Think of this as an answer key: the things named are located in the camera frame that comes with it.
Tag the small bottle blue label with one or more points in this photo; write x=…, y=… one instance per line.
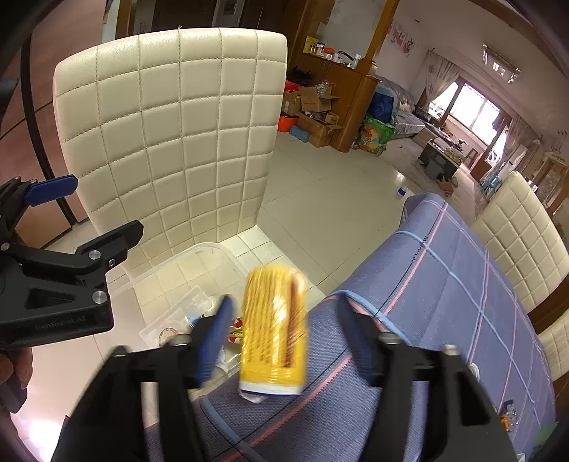
x=402, y=192

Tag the wooden partition cabinet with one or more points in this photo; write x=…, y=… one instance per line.
x=351, y=102

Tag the orange bucket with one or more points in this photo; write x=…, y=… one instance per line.
x=286, y=123

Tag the yellow crushed drink carton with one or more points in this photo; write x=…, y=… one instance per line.
x=273, y=328

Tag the coffee table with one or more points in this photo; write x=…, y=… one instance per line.
x=442, y=157

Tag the ceiling lamp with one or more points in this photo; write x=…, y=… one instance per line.
x=500, y=62

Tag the patterned curtain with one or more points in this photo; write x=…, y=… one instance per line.
x=438, y=75
x=506, y=137

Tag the wall pictures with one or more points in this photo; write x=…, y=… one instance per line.
x=402, y=37

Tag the clear plastic bin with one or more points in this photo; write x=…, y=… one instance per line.
x=173, y=275

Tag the window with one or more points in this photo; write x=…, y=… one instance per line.
x=478, y=109

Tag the person's left hand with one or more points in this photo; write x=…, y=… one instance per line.
x=13, y=377

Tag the white bottle cap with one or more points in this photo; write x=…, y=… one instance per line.
x=473, y=370

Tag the colourful printed bag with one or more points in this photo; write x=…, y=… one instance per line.
x=373, y=135

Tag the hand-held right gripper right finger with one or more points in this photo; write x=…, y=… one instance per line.
x=353, y=331

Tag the grey patterned sofa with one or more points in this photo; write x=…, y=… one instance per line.
x=413, y=106

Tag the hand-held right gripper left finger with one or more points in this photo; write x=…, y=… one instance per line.
x=218, y=337

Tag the cream quilted chair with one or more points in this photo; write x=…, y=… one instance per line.
x=558, y=346
x=178, y=133
x=520, y=240

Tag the pile of cardboard boxes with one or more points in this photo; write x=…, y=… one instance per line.
x=313, y=113

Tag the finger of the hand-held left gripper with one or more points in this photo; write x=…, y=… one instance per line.
x=49, y=189
x=89, y=262

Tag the blue plaid tablecloth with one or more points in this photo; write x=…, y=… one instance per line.
x=422, y=288

